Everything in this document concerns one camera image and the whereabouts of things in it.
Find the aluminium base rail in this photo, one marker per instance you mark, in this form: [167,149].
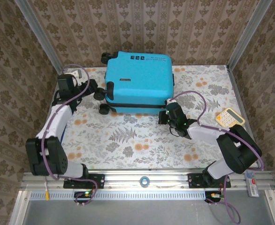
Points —
[128,179]

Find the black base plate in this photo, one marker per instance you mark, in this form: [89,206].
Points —
[97,180]
[195,180]

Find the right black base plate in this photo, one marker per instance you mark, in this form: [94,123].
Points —
[195,180]

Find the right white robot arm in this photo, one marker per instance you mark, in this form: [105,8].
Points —
[200,131]

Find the thin stick with yellow tip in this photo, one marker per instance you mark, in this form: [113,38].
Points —
[46,189]

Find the yellow calculator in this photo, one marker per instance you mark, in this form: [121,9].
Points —
[231,117]

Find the aluminium frame post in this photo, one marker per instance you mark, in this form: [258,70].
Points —
[41,35]
[247,35]

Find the right circuit board with connector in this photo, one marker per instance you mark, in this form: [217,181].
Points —
[213,195]

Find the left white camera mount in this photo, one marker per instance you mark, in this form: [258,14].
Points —
[77,74]

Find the blue hard-shell suitcase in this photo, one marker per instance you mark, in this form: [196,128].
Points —
[139,82]

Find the left green-lit circuit board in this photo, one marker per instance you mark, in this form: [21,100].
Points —
[84,194]

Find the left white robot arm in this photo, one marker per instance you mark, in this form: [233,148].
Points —
[55,119]

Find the blue tape roll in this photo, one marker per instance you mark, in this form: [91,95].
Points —
[144,182]

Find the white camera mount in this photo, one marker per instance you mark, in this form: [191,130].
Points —
[77,74]
[170,101]

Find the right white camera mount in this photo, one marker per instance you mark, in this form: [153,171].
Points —
[170,101]

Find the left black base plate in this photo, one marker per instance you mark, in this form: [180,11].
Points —
[97,180]

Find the right aluminium frame post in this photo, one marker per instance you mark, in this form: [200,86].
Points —
[247,35]

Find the left aluminium frame post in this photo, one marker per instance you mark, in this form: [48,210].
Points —
[41,35]

